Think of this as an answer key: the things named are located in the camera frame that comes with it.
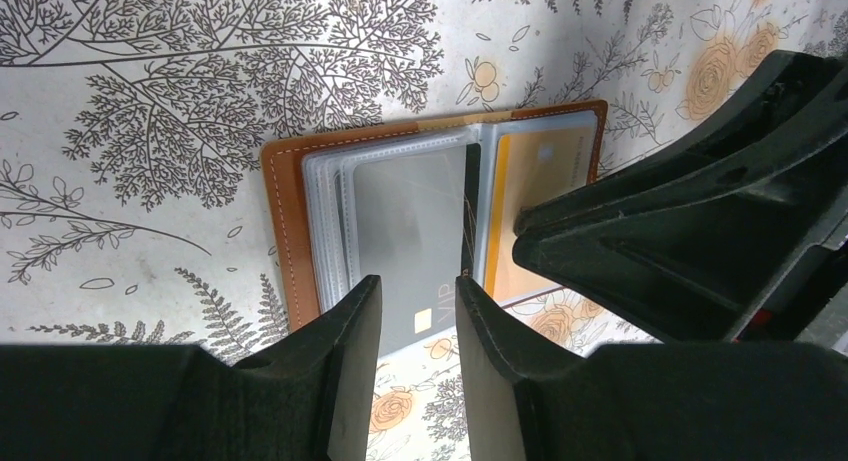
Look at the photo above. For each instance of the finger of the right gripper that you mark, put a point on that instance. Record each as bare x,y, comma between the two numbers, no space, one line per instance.
780,86
699,259

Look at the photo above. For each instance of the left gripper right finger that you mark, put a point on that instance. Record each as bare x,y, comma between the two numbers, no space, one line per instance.
527,398

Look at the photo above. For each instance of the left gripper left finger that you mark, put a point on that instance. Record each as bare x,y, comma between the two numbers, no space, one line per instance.
306,397

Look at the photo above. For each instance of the gold VIP card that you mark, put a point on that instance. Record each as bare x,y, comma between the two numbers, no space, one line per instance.
531,168

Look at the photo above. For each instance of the dark grey VIP card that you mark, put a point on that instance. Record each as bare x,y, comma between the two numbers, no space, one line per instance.
410,231

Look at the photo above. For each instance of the brown leather card holder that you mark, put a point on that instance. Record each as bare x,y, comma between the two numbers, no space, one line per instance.
281,164

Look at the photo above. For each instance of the floral table cloth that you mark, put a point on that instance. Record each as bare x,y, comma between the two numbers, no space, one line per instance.
133,208

